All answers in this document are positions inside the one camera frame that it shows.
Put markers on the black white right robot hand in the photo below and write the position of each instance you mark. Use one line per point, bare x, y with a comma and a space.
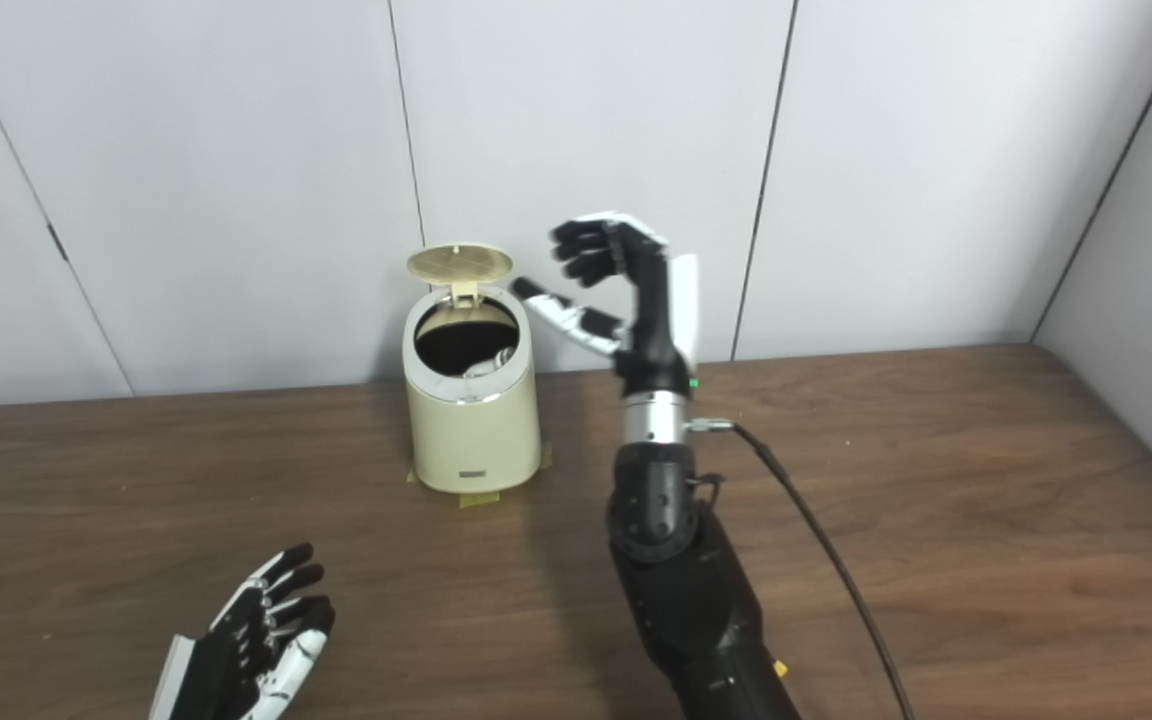
658, 330

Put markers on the black wall panel clip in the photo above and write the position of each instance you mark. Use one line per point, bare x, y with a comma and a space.
57, 242

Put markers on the cream-colored plastic bin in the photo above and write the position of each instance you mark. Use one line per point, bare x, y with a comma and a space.
471, 440

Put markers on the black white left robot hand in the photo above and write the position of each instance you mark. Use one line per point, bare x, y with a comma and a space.
226, 670

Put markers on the cream round bin lid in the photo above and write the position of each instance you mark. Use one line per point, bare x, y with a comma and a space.
459, 262

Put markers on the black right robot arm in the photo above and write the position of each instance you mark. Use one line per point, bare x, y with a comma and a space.
686, 600

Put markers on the small white plastic bottle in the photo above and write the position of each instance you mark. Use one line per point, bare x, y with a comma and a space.
488, 366

